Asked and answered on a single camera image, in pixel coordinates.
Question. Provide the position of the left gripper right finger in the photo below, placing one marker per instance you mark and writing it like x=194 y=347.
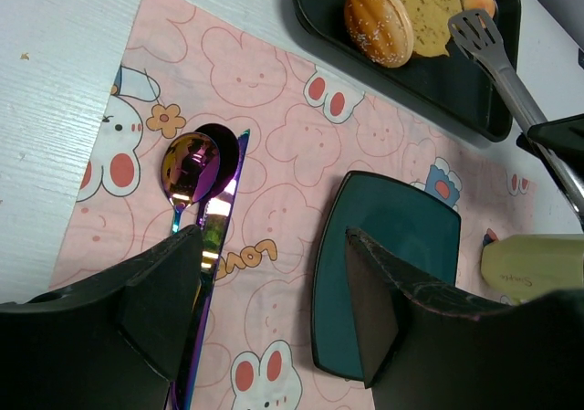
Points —
x=425 y=344

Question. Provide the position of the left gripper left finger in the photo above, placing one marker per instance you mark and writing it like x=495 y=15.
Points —
x=113 y=340

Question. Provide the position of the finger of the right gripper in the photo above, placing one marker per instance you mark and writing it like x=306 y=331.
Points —
x=564 y=137

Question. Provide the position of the metal serving tongs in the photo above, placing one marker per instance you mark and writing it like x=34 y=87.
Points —
x=476 y=34

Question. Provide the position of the toast slice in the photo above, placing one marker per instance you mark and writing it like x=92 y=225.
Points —
x=430 y=25

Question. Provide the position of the sesame bun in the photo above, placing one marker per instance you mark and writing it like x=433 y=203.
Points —
x=381 y=30

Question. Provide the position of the dark green square plate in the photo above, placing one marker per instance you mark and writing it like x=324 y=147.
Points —
x=417 y=222

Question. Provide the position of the black baking tray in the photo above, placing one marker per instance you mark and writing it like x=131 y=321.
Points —
x=450 y=90

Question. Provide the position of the pale green mug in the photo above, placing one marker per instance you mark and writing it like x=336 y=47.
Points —
x=524 y=267

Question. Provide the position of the iridescent spoon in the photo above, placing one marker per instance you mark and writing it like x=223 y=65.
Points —
x=189 y=170

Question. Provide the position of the iridescent knife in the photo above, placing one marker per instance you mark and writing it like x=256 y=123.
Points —
x=213 y=218

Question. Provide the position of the pink bunny placemat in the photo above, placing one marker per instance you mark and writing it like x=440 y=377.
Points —
x=183 y=68

